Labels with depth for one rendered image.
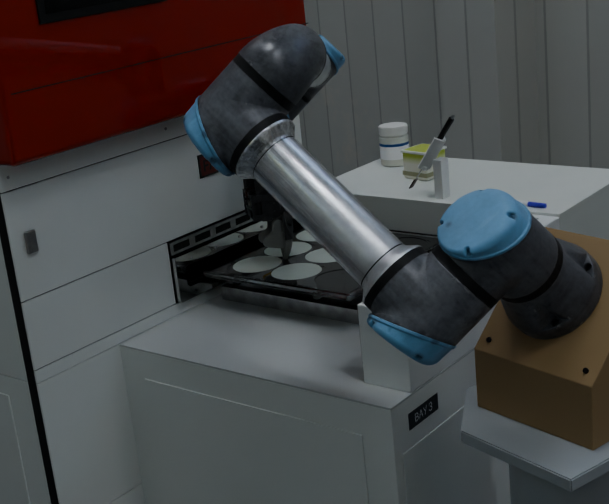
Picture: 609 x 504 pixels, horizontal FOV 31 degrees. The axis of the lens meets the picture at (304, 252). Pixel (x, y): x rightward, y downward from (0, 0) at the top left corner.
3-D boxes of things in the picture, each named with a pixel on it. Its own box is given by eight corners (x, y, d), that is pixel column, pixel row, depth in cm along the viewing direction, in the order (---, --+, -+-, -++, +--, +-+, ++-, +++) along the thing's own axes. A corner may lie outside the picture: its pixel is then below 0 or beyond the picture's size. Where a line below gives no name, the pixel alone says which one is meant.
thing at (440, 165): (418, 198, 236) (414, 136, 232) (428, 193, 239) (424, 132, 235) (443, 200, 232) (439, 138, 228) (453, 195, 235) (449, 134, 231)
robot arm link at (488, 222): (575, 252, 153) (526, 204, 144) (507, 322, 155) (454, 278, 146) (528, 211, 162) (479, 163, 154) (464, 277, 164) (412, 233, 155)
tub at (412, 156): (402, 178, 253) (399, 149, 251) (423, 171, 258) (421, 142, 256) (426, 182, 248) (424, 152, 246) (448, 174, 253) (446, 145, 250)
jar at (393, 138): (375, 166, 267) (372, 127, 264) (391, 159, 272) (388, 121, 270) (399, 168, 263) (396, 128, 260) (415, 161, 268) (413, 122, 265)
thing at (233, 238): (175, 302, 224) (169, 257, 221) (308, 239, 256) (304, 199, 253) (181, 303, 223) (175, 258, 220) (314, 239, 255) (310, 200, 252)
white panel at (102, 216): (27, 381, 199) (-14, 165, 187) (304, 247, 259) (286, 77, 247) (38, 385, 197) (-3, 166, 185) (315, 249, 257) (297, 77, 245)
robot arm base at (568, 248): (621, 263, 159) (588, 230, 153) (568, 353, 158) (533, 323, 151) (543, 237, 171) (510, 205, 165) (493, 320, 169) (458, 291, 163)
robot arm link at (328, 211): (493, 299, 148) (226, 42, 164) (415, 378, 150) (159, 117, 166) (505, 304, 159) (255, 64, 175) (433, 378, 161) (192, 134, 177)
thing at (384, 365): (363, 383, 184) (356, 304, 180) (518, 278, 225) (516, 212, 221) (410, 394, 179) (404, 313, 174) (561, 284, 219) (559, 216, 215)
